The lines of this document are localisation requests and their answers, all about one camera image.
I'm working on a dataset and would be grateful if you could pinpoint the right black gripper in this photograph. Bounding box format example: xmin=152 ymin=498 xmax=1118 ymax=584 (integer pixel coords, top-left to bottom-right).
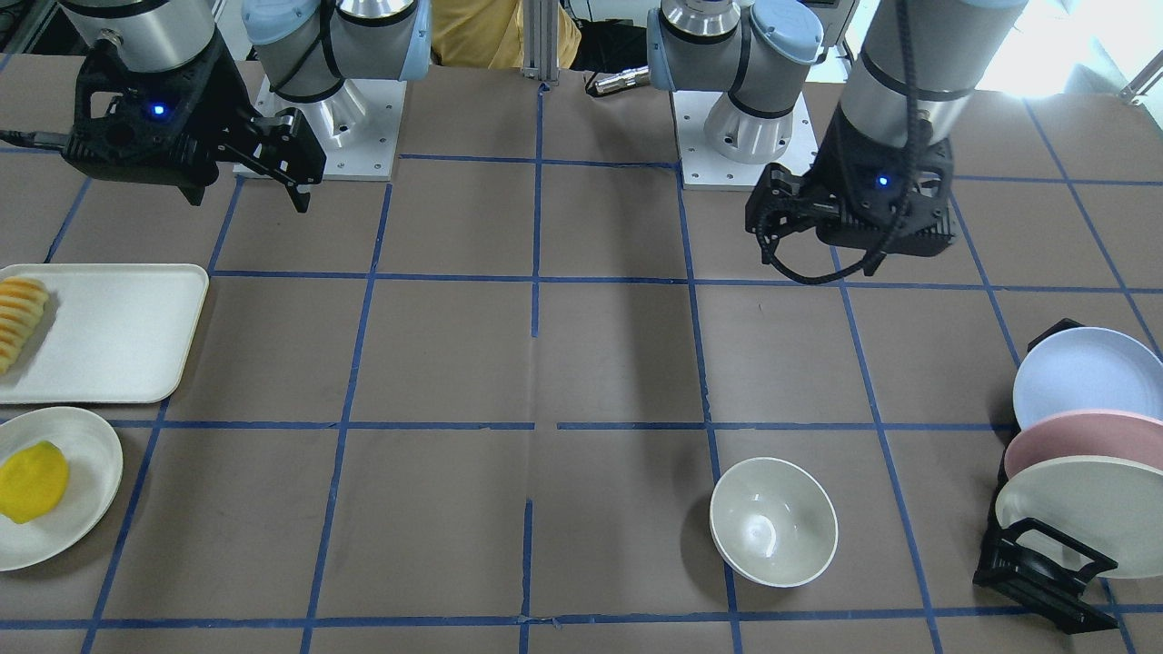
xmin=62 ymin=35 xmax=324 ymax=213

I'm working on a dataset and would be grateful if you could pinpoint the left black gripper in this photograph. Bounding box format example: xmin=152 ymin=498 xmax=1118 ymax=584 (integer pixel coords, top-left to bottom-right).
xmin=745 ymin=111 xmax=957 ymax=257

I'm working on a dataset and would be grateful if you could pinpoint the cream ceramic bowl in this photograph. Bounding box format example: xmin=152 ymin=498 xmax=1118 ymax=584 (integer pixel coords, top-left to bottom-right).
xmin=709 ymin=457 xmax=840 ymax=589

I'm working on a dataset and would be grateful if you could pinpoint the yellow lemon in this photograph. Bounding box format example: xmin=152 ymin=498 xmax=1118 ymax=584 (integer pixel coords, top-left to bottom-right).
xmin=1 ymin=441 xmax=70 ymax=524

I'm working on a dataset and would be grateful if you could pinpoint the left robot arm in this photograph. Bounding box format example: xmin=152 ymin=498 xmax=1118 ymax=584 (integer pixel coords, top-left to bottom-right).
xmin=645 ymin=1 xmax=1026 ymax=261

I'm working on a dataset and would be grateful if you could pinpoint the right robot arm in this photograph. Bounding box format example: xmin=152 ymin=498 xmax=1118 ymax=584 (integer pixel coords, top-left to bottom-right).
xmin=33 ymin=1 xmax=431 ymax=213

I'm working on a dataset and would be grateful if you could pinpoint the cream rectangular tray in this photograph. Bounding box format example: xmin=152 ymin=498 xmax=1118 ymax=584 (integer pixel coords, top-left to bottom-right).
xmin=1 ymin=263 xmax=209 ymax=405

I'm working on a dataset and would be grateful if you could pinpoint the person in yellow shirt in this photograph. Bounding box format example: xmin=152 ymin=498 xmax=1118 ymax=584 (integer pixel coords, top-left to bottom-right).
xmin=431 ymin=1 xmax=526 ymax=70

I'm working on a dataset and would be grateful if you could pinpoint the silver flashlight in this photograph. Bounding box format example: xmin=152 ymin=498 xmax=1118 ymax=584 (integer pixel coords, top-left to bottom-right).
xmin=584 ymin=65 xmax=651 ymax=98

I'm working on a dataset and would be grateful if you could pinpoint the blue plate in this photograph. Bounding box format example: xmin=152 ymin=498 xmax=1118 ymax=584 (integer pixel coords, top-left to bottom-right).
xmin=1012 ymin=326 xmax=1162 ymax=428

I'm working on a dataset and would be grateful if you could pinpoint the sliced yellow fruit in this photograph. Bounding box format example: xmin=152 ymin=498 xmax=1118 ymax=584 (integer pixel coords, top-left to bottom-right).
xmin=1 ymin=276 xmax=50 ymax=375

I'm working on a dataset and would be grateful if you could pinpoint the cream round plate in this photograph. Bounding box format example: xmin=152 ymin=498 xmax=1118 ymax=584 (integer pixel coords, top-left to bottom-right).
xmin=1 ymin=407 xmax=124 ymax=571

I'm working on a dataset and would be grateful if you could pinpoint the pink plate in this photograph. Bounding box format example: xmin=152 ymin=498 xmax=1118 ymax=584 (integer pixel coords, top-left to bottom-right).
xmin=1003 ymin=408 xmax=1162 ymax=477

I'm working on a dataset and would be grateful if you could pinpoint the black dish rack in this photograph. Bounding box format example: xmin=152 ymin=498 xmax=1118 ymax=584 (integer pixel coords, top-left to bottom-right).
xmin=973 ymin=322 xmax=1120 ymax=634

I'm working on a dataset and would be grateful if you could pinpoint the cream plate in rack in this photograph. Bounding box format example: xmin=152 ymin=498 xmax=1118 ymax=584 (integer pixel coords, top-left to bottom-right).
xmin=994 ymin=455 xmax=1162 ymax=580

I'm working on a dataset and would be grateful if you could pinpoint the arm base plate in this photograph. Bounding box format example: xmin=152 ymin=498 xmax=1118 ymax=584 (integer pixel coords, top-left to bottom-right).
xmin=671 ymin=91 xmax=818 ymax=191
xmin=254 ymin=78 xmax=408 ymax=182

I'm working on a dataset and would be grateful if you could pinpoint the aluminium frame post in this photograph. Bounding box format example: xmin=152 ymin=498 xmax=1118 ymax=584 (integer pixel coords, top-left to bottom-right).
xmin=521 ymin=0 xmax=561 ymax=87

